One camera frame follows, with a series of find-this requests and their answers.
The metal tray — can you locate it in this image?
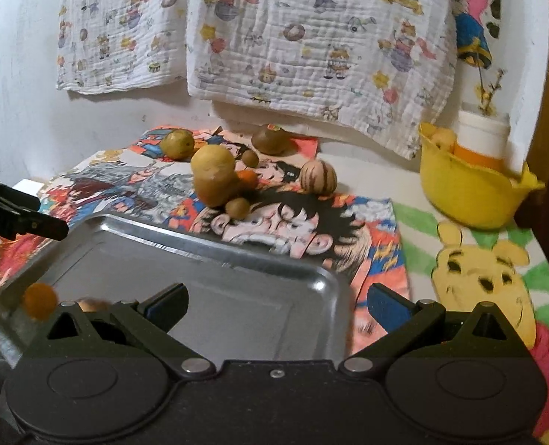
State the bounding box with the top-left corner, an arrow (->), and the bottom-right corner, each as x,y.
0,213 -> 354,367

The green yellow kiwi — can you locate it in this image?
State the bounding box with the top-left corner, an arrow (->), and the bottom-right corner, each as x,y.
160,130 -> 195,162

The pale yellow fruit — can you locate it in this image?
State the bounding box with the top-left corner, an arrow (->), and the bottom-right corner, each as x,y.
430,129 -> 457,154

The white printed muslin blanket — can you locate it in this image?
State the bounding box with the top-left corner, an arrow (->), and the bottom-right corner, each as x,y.
54,0 -> 196,96
184,0 -> 458,161

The yellow bear printed towel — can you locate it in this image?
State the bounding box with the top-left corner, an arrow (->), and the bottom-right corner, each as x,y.
392,201 -> 549,443

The striped round fruit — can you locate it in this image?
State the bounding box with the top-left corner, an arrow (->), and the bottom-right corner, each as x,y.
300,160 -> 337,194

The yellow plastic basin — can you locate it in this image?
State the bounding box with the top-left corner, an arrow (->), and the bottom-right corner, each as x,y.
417,122 -> 546,231

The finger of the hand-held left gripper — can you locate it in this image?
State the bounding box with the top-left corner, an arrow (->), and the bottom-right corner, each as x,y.
0,174 -> 69,242

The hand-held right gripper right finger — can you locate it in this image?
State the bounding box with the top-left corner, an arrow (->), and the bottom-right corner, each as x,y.
339,283 -> 532,374

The yellow flower twig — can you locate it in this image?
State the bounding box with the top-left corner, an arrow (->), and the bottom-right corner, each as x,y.
475,67 -> 508,118

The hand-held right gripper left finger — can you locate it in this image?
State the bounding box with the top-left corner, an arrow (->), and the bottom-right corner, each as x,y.
24,283 -> 213,378

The brown kiwi with sticker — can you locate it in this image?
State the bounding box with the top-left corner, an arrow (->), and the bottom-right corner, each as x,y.
251,123 -> 298,155

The pink and blue printed cloth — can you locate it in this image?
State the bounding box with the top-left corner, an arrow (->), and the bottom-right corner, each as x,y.
448,0 -> 504,70

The white and orange jar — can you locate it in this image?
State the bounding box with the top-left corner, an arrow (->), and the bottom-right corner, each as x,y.
453,110 -> 511,170

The cartoon printed cloth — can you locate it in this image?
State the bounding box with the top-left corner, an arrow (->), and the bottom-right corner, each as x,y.
0,125 -> 412,357

